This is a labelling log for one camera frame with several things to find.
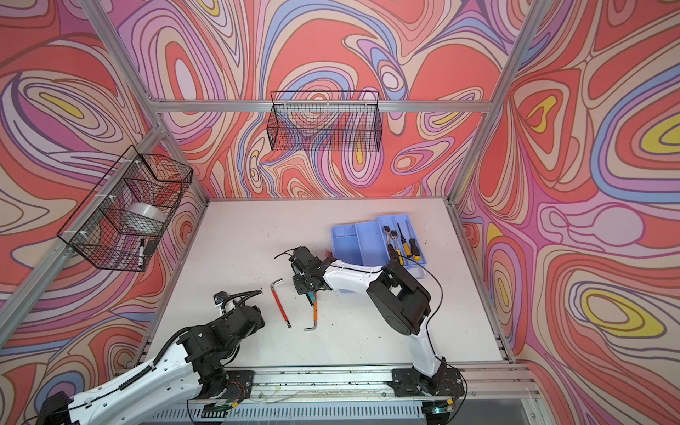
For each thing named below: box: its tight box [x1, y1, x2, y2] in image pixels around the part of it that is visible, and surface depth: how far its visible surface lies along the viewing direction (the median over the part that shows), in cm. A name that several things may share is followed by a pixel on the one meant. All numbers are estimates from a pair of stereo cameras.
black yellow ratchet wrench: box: [390, 230, 404, 267], surface depth 90 cm
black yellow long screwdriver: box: [404, 219, 421, 262], surface depth 90 cm
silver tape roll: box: [124, 201, 168, 224], surface depth 75 cm
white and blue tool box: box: [331, 214, 428, 280], surface depth 95 cm
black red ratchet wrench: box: [383, 224, 398, 259], surface depth 93 cm
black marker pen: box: [139, 237, 146, 271], surface depth 74 cm
